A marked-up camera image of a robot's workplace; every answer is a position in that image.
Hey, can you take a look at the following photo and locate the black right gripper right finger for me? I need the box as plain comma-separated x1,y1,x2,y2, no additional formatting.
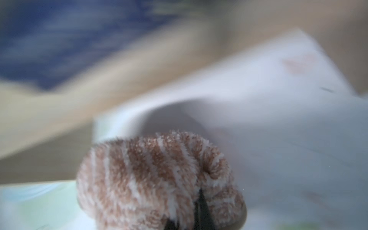
194,189,216,230

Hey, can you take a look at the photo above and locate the dark blue book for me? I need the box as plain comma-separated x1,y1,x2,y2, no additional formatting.
1,1,176,90

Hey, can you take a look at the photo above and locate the light wooden bookshelf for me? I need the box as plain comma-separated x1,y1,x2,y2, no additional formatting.
1,1,368,184

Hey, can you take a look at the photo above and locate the pink striped fluffy cloth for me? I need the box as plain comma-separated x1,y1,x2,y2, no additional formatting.
76,131,247,230

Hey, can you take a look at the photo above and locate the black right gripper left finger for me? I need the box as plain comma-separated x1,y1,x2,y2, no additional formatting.
164,219,179,230

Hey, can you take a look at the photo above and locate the floral table mat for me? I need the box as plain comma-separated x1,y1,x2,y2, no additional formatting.
0,28,368,230

